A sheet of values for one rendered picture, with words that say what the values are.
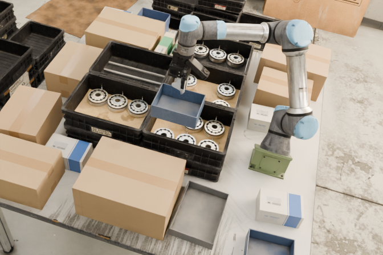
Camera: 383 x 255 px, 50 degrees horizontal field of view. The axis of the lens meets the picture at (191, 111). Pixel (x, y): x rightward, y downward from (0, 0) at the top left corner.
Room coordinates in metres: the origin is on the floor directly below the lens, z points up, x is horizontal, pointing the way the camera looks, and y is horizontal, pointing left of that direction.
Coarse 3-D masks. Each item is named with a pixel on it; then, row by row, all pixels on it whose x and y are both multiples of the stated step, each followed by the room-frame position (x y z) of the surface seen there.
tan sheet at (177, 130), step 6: (156, 120) 1.42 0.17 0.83; (162, 120) 1.43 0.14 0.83; (204, 120) 1.48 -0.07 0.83; (156, 126) 1.38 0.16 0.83; (162, 126) 1.39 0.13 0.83; (174, 126) 1.40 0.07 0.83; (180, 126) 1.41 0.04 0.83; (228, 126) 1.46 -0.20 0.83; (174, 132) 1.36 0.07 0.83; (180, 132) 1.37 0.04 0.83; (186, 132) 1.38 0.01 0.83; (228, 132) 1.42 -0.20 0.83; (174, 138) 1.32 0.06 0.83; (198, 138) 1.35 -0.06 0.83; (204, 138) 1.35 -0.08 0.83; (210, 138) 1.36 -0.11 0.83; (222, 138) 1.37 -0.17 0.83; (222, 144) 1.34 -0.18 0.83; (222, 150) 1.30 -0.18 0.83
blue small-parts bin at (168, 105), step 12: (168, 84) 1.36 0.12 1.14; (156, 96) 1.28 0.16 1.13; (168, 96) 1.36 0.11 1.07; (180, 96) 1.35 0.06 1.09; (192, 96) 1.34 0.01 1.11; (204, 96) 1.33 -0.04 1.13; (156, 108) 1.22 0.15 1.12; (168, 108) 1.28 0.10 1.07; (180, 108) 1.29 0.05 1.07; (192, 108) 1.31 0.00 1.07; (168, 120) 1.21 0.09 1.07; (180, 120) 1.20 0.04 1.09; (192, 120) 1.19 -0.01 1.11
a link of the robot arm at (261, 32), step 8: (232, 24) 1.57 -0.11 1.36; (240, 24) 1.59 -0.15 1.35; (248, 24) 1.61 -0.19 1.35; (256, 24) 1.63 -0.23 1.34; (264, 24) 1.64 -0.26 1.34; (272, 24) 1.64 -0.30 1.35; (232, 32) 1.54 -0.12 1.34; (240, 32) 1.56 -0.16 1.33; (248, 32) 1.57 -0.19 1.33; (256, 32) 1.59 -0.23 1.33; (264, 32) 1.61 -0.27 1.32; (272, 32) 1.61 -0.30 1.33; (256, 40) 1.60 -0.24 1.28; (264, 40) 1.60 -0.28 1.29; (272, 40) 1.60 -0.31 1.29
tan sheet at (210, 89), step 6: (198, 84) 1.75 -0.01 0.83; (204, 84) 1.76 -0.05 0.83; (210, 84) 1.77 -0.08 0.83; (216, 84) 1.77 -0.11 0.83; (192, 90) 1.69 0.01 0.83; (198, 90) 1.70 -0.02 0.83; (204, 90) 1.71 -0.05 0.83; (210, 90) 1.72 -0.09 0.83; (216, 90) 1.73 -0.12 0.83; (210, 96) 1.67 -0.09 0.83; (216, 96) 1.67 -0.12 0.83; (234, 96) 1.70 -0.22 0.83; (228, 102) 1.64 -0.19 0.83; (234, 102) 1.65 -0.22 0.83
